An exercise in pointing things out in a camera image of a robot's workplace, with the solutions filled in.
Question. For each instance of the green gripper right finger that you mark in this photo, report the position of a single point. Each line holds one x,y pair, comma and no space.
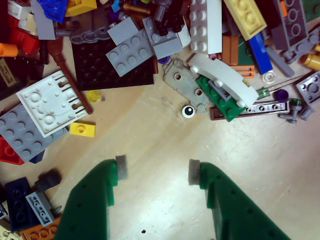
237,207

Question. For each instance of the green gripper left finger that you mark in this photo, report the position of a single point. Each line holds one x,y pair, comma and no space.
87,200

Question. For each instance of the black small Lego piece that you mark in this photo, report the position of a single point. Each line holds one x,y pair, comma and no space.
48,180

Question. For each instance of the orange Lego plate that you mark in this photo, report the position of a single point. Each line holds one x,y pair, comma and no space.
42,232

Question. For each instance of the dark blue Lego plate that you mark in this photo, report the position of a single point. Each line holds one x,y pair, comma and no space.
18,205

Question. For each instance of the red Lego wedge piece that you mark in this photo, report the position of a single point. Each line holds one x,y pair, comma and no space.
8,151

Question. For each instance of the green Lego plate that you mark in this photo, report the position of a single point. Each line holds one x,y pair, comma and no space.
225,106

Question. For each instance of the brown long Lego plate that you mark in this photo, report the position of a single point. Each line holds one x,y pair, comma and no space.
270,108

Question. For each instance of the white textured Lego plate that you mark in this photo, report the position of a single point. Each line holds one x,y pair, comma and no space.
50,102

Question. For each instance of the dark grey Lego clip piece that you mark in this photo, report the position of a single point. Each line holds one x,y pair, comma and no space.
298,111

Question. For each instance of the brown Lego broom bar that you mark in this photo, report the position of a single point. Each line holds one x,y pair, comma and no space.
72,80

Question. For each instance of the purple round Lego stud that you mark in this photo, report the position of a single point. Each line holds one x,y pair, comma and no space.
282,95

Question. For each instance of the large black Lego baseplate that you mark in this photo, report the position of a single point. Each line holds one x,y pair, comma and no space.
100,72

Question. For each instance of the white curved Lego piece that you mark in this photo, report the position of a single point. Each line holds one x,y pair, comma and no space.
225,80

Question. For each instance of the orange grille Lego tile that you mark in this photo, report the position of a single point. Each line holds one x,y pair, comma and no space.
246,71

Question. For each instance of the grey long Lego bar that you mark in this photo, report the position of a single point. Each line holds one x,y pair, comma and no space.
280,62

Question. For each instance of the grey two-by-three Lego brick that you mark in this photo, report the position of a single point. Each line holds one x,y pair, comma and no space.
130,53

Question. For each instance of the blue long Lego tile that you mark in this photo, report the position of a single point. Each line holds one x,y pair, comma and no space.
261,53

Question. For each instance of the gold round Lego cylinder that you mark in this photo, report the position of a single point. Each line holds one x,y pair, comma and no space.
311,60

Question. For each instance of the orange round Lego cylinder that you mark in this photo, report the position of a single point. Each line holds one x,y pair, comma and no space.
8,49

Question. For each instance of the grey smooth Lego tile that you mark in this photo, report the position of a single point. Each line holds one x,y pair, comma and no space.
124,30

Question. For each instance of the white tall Lego brick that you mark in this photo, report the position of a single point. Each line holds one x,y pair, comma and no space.
198,25

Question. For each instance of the yellow Lego brick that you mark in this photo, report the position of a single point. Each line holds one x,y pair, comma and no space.
246,16

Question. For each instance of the grey inverted Lego plate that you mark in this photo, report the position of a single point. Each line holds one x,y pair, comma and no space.
293,22

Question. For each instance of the small yellow square plate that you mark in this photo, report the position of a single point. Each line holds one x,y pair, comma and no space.
82,129

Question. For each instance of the large grey studded plate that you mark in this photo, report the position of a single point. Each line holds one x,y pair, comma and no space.
22,140

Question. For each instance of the transparent yellow round stud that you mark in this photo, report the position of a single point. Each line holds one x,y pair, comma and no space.
93,96

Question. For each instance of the round eye print tile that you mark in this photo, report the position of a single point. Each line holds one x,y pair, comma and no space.
188,111

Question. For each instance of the transparent clear round stud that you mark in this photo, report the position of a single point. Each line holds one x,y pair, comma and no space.
269,77

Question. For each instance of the grey flat plate with holes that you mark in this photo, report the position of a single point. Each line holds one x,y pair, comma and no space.
182,85

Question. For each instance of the grey square jumper plate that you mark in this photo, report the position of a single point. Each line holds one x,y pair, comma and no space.
310,88

